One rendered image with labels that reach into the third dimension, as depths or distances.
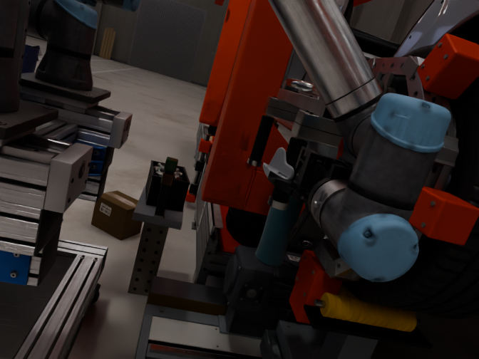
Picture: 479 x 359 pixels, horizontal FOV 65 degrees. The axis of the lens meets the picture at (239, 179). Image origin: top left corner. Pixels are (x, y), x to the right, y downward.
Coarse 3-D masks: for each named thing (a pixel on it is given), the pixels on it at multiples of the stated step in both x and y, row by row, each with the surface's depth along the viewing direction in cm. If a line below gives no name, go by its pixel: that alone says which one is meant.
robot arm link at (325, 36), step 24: (288, 0) 48; (312, 0) 47; (288, 24) 49; (312, 24) 47; (336, 24) 48; (312, 48) 48; (336, 48) 48; (360, 48) 49; (312, 72) 50; (336, 72) 48; (360, 72) 48; (336, 96) 49; (360, 96) 48; (336, 120) 52; (360, 120) 49
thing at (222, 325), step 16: (240, 256) 129; (288, 256) 133; (240, 272) 123; (256, 272) 123; (272, 272) 125; (288, 272) 129; (224, 288) 134; (240, 288) 124; (256, 288) 125; (272, 288) 128; (288, 288) 130; (240, 304) 126; (256, 304) 127; (272, 304) 132; (288, 304) 132; (224, 320) 145; (240, 320) 148; (256, 320) 148; (272, 320) 149; (256, 336) 141
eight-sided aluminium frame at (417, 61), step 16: (384, 64) 92; (400, 64) 84; (416, 64) 77; (416, 80) 76; (416, 96) 75; (432, 96) 77; (448, 128) 70; (448, 144) 68; (448, 160) 69; (432, 176) 71; (320, 256) 100; (336, 256) 100; (336, 272) 89; (352, 272) 90
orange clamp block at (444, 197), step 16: (432, 192) 64; (416, 208) 67; (432, 208) 63; (448, 208) 61; (464, 208) 61; (416, 224) 66; (432, 224) 62; (448, 224) 62; (464, 224) 62; (448, 240) 63; (464, 240) 63
